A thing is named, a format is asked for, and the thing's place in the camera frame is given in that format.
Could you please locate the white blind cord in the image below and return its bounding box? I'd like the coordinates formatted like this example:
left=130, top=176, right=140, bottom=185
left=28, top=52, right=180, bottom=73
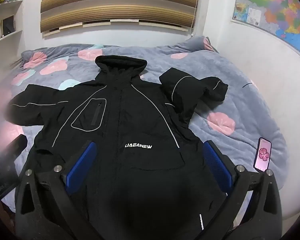
left=189, top=0, right=199, bottom=38

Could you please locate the smartphone with pink flower screen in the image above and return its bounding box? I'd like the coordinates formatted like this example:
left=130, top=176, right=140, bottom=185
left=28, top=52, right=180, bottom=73
left=253, top=137, right=272, bottom=172

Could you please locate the black hooded jacket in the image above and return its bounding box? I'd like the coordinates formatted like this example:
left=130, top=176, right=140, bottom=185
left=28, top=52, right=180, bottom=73
left=9, top=54, right=238, bottom=240

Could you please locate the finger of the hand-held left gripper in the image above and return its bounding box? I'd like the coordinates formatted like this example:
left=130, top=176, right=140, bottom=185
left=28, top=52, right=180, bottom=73
left=5, top=134, right=28, bottom=161

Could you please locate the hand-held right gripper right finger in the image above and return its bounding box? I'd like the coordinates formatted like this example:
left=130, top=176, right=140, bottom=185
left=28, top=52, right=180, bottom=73
left=202, top=140, right=283, bottom=240

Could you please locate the black picture frame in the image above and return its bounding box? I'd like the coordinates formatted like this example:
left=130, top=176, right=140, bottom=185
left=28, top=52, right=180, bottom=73
left=2, top=15, right=16, bottom=37

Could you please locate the white bookshelf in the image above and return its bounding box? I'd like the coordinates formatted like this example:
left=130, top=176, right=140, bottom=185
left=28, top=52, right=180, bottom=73
left=0, top=0, right=27, bottom=64

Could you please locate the brown striped window blind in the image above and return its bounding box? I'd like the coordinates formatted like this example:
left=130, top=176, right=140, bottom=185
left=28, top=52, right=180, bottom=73
left=40, top=0, right=200, bottom=37

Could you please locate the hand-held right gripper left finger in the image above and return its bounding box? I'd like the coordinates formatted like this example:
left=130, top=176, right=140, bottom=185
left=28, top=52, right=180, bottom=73
left=14, top=140, right=98, bottom=240

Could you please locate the grey floral blanket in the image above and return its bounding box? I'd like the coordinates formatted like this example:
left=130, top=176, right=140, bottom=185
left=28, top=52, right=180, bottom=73
left=5, top=36, right=289, bottom=220

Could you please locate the colourful wall map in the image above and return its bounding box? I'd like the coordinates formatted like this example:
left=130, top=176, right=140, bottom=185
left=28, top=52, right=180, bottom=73
left=231, top=0, right=300, bottom=60

